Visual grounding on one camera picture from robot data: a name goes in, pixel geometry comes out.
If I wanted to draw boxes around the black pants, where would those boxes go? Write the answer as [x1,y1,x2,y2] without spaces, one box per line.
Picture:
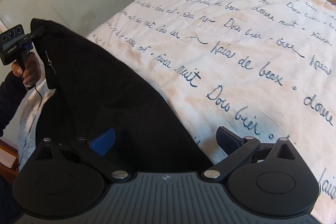
[30,19,212,173]

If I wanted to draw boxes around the dark sleeved left forearm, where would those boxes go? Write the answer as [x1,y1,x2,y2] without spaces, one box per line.
[0,72,27,137]

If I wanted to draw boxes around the person's left hand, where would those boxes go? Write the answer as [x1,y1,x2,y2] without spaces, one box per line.
[11,52,42,88]

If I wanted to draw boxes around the white script-print duvet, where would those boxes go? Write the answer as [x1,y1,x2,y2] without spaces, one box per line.
[19,0,335,223]

